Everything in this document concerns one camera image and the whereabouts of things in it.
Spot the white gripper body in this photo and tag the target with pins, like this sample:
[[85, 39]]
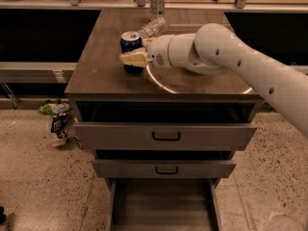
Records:
[[159, 52]]

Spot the blue pepsi can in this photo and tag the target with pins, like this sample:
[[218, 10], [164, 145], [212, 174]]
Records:
[[130, 41]]

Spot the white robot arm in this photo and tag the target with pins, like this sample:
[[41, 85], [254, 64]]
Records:
[[214, 48]]

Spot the silver soda can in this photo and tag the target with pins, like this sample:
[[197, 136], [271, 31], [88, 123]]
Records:
[[156, 7]]

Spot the grey drawer cabinet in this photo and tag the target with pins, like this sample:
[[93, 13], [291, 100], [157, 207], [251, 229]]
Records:
[[100, 77]]

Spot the top grey drawer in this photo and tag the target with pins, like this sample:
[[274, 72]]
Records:
[[165, 125]]

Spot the grey drawer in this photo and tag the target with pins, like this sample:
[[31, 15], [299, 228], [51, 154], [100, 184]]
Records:
[[161, 164], [165, 125], [163, 205]]

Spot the middle grey drawer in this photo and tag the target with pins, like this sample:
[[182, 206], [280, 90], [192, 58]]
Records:
[[161, 164]]

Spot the bottom grey drawer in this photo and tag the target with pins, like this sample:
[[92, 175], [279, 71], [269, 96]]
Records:
[[163, 205]]

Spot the clear plastic water bottle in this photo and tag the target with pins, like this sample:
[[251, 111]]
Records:
[[153, 29]]

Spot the green snack bag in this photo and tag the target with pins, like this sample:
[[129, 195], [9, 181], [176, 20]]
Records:
[[49, 109]]

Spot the black snack bag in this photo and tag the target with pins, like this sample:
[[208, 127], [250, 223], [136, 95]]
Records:
[[58, 125]]

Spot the white bowl on floor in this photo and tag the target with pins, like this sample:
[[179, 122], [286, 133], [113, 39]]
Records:
[[58, 142]]

